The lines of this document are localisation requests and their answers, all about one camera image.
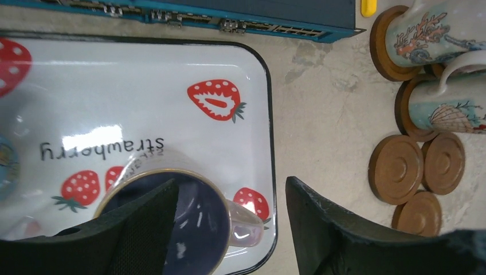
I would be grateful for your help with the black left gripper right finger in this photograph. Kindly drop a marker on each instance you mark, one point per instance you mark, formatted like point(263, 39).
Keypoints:
point(329, 239)

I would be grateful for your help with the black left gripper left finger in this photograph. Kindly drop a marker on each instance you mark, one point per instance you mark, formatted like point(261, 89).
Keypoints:
point(131, 239)

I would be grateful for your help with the purple interior mug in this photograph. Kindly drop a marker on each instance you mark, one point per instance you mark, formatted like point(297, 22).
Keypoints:
point(205, 222)

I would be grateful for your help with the wooden coaster front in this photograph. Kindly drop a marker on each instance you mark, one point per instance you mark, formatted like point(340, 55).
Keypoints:
point(421, 215)

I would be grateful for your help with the wooden coaster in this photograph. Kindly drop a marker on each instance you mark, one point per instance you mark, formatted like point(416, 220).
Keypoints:
point(421, 215)
point(435, 70)
point(401, 111)
point(379, 55)
point(444, 163)
point(396, 168)

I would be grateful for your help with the blue butterfly mug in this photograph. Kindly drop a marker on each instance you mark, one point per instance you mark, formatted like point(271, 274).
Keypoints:
point(10, 168)

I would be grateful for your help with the cream floral mug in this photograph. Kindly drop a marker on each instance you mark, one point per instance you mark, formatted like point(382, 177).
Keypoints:
point(435, 32)

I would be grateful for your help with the white strawberry tray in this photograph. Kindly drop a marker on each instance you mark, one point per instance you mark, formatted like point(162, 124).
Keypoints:
point(77, 109)

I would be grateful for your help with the small yellow screwdriver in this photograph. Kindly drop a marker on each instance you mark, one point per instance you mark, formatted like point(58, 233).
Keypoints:
point(368, 7)

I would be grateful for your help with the dark network switch box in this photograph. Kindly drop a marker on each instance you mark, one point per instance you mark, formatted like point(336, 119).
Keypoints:
point(317, 21)

